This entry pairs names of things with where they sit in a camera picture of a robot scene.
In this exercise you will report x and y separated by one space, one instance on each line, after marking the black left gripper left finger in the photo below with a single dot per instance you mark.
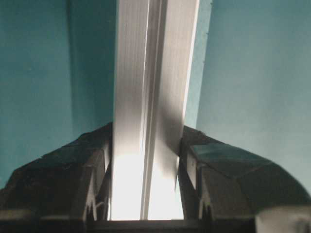
63 191

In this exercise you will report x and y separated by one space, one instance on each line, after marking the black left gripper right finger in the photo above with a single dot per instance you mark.
224 187

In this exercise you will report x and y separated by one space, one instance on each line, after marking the silver aluminium extrusion rail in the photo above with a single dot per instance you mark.
153 57

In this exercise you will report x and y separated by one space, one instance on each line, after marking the teal table cloth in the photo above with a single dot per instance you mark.
250 82

